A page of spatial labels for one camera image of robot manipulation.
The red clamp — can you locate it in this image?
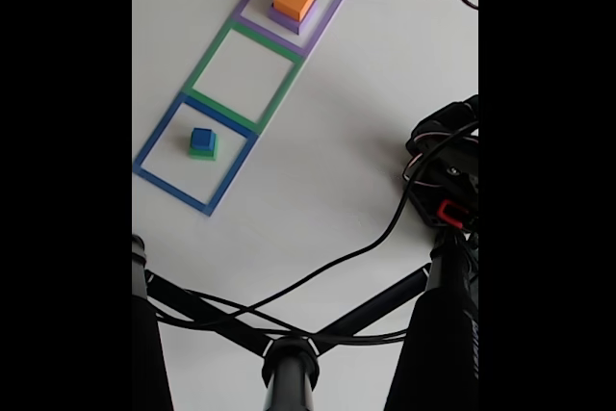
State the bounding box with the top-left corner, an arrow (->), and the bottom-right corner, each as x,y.
436,199 -> 471,230

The green square frame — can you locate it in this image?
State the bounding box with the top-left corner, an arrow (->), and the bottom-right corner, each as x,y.
182,18 -> 306,137

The green block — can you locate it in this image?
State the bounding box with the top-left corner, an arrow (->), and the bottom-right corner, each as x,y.
188,137 -> 219,161

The purple square frame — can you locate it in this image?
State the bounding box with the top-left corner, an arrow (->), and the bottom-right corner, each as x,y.
234,0 -> 349,59

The small blue block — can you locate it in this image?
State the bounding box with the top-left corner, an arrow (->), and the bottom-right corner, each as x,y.
190,127 -> 216,151

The large purple block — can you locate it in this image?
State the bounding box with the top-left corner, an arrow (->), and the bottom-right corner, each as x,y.
268,0 -> 321,37

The blue square frame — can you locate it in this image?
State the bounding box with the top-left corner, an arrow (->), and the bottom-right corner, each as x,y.
133,91 -> 259,218

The black tripod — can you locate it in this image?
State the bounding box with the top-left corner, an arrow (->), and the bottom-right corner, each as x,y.
132,232 -> 479,411

